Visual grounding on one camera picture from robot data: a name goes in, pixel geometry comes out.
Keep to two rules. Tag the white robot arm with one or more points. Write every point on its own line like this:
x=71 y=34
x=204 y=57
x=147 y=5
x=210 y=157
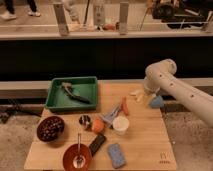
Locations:
x=160 y=75

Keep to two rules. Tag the orange carrot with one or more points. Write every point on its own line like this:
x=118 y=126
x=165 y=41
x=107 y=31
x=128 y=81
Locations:
x=124 y=106

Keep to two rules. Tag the black rectangular block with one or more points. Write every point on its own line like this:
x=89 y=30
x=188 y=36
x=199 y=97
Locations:
x=97 y=143

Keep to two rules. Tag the white cup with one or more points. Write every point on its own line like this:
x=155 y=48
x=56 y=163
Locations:
x=120 y=125

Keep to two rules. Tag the red bowl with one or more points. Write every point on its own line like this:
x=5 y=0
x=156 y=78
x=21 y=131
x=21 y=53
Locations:
x=69 y=158

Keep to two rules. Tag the small dark can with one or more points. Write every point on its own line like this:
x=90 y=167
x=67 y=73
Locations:
x=85 y=122

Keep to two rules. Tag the metal spoon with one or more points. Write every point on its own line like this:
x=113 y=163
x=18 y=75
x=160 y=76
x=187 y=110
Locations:
x=79 y=159

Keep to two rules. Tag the green plastic tray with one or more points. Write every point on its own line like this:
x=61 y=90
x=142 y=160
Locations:
x=58 y=101

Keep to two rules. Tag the dark bowl with beans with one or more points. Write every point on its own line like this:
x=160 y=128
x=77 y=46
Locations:
x=50 y=128

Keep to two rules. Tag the blue sponge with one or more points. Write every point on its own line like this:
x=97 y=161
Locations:
x=116 y=155

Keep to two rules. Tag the dark tool in tray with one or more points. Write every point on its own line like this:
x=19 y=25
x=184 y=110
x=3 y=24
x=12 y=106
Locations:
x=67 y=87

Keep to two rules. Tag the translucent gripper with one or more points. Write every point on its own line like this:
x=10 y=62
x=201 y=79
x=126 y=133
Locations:
x=147 y=98

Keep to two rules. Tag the yellow banana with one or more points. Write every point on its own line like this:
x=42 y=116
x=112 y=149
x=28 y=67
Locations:
x=138 y=94

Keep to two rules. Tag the blue cloth ball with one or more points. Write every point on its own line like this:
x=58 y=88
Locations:
x=156 y=102

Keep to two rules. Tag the orange round fruit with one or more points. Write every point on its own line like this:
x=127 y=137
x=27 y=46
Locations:
x=97 y=126

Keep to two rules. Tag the wooden table board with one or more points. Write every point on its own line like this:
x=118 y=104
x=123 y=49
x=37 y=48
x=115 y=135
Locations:
x=145 y=145

